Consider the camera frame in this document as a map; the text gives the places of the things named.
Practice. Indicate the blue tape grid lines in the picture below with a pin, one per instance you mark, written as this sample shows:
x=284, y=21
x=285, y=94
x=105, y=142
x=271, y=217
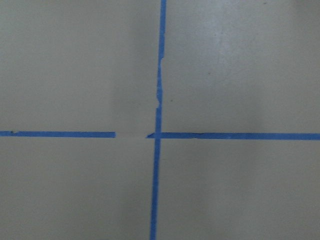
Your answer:
x=159, y=119

